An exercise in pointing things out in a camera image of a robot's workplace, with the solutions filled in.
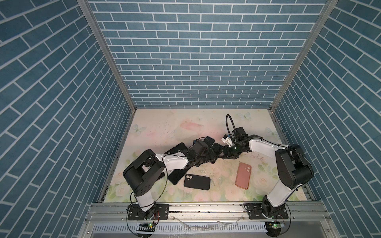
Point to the aluminium corner post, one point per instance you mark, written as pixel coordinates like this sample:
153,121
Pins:
90,18
316,29

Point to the aluminium corner post left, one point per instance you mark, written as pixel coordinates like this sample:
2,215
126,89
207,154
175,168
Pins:
90,18

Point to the aluminium corner post right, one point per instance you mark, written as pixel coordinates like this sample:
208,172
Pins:
316,29

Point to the black phone face up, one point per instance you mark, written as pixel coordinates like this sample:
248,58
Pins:
176,175

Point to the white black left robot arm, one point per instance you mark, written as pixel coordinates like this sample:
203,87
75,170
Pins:
147,168

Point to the black case dual camera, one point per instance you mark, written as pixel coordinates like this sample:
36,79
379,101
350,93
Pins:
197,182

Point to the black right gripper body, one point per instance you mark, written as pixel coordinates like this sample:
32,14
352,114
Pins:
232,151

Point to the pink phone case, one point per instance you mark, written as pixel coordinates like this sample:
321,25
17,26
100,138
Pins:
243,176

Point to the black phone case left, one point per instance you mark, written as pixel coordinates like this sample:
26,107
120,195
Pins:
180,148

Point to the blue phone black screen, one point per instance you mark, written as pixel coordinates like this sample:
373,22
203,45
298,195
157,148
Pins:
209,141

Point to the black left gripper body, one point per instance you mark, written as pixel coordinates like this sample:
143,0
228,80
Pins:
203,158

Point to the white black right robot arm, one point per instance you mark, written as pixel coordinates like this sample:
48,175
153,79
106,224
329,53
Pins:
294,169

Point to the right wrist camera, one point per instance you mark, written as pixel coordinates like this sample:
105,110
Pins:
234,137

